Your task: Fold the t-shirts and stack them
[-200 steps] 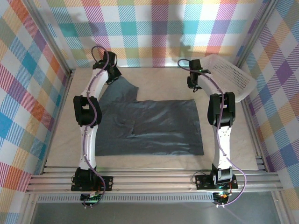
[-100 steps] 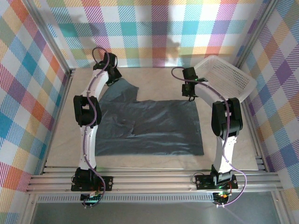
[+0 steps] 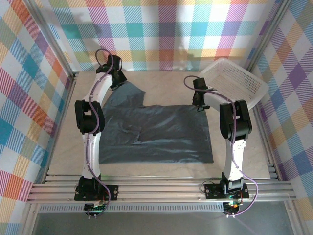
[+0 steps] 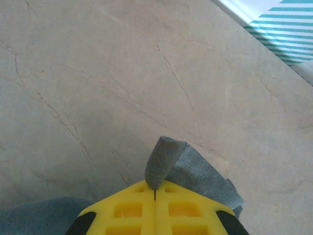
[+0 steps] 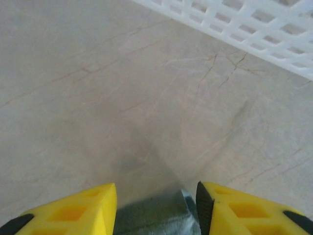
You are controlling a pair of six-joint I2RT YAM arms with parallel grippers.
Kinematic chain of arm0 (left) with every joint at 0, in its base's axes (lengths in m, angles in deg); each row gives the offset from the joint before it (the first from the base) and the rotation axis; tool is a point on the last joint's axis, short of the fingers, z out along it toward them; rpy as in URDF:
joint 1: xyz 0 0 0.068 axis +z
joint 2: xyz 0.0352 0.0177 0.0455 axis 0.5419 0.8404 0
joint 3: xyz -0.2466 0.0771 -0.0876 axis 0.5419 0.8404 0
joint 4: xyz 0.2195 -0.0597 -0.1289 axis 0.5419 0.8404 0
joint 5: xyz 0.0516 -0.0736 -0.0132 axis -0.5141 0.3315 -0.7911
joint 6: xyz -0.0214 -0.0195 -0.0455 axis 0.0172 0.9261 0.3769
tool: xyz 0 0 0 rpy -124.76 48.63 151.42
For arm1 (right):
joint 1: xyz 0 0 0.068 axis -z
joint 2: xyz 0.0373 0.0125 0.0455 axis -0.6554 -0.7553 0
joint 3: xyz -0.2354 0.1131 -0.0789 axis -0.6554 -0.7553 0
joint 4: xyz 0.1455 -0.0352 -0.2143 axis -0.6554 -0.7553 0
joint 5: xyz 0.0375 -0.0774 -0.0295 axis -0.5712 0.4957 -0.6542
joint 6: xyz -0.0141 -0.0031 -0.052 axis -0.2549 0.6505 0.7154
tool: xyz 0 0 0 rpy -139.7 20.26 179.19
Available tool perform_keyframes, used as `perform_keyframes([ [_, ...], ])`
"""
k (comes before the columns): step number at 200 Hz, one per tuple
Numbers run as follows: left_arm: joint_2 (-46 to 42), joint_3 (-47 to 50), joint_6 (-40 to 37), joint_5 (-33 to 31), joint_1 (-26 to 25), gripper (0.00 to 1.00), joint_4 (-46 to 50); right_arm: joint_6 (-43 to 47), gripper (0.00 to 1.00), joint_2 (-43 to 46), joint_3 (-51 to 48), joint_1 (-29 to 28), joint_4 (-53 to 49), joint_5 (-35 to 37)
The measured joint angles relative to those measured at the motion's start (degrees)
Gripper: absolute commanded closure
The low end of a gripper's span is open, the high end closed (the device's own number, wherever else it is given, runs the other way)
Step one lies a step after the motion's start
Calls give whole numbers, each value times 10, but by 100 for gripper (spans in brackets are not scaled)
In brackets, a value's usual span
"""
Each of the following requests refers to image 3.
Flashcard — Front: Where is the grey-blue t-shirt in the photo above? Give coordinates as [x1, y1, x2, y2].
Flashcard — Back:
[99, 82, 215, 165]

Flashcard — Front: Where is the white plastic mesh basket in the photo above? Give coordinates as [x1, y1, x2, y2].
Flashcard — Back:
[199, 58, 268, 111]

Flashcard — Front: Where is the wide aluminium extrusion beam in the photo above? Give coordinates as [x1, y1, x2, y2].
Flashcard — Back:
[26, 174, 295, 204]

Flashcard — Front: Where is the black circuit board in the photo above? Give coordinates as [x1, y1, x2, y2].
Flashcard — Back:
[84, 202, 108, 218]
[224, 200, 242, 217]

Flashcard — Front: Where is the grey metal base sheet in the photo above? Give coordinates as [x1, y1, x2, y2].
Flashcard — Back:
[30, 203, 296, 235]

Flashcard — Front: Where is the aluminium frame post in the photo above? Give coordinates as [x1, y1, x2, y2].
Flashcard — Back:
[25, 0, 79, 79]
[246, 0, 294, 73]

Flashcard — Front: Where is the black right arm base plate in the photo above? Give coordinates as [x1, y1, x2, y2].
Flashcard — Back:
[204, 183, 250, 199]

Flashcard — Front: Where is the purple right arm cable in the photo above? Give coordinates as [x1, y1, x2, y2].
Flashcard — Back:
[183, 75, 260, 218]

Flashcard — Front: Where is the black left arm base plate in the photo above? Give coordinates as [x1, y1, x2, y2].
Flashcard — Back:
[74, 183, 119, 201]

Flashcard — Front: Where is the slotted grey cable duct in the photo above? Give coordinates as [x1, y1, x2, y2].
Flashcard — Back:
[39, 204, 224, 213]

